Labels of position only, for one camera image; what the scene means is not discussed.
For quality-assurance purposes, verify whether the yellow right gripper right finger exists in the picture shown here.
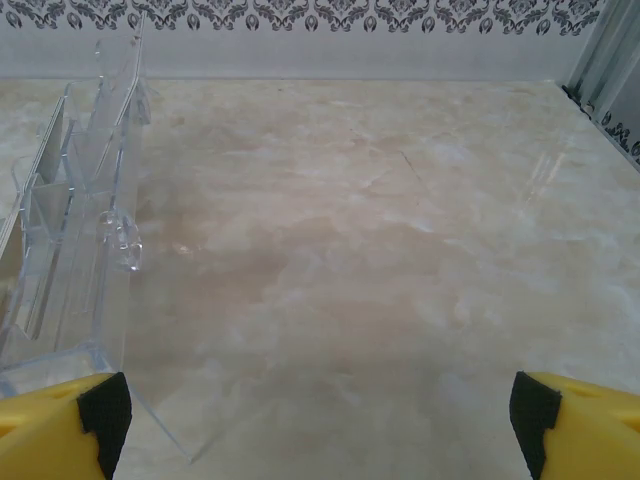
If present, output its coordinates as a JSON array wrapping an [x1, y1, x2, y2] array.
[[508, 370, 640, 480]]

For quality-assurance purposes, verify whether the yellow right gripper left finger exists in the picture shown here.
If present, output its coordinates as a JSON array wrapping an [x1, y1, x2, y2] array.
[[0, 370, 134, 480]]

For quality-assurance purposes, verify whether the clear acrylic tiered card stand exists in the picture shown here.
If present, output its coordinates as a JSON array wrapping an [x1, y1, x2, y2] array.
[[0, 9, 201, 466]]

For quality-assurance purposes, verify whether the aluminium right frame post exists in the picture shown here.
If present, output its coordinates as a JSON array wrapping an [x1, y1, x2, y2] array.
[[563, 0, 640, 121]]

